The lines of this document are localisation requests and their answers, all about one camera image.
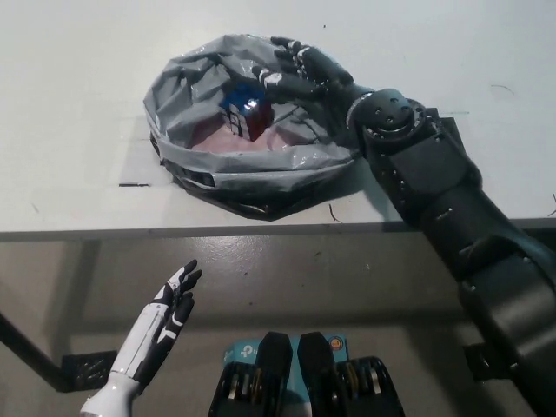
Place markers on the teal tp-link box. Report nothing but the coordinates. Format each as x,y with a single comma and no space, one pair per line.
243,349

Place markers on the black tape square marker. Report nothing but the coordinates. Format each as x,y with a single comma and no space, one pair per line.
454,130

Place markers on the black table leg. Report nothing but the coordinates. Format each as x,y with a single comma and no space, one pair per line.
30,347

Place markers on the grey plastic bag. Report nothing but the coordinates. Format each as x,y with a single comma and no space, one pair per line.
195,87

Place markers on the reddish sheet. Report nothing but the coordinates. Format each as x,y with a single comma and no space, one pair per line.
213,141

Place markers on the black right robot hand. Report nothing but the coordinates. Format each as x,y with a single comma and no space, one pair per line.
313,76

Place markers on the rubik's cube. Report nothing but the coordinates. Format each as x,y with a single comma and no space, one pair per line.
249,117

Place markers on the small dark thread scrap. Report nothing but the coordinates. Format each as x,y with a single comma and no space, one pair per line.
332,213

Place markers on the clear tape patch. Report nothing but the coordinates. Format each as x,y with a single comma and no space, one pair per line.
137,165

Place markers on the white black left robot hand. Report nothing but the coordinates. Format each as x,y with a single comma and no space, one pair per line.
152,330

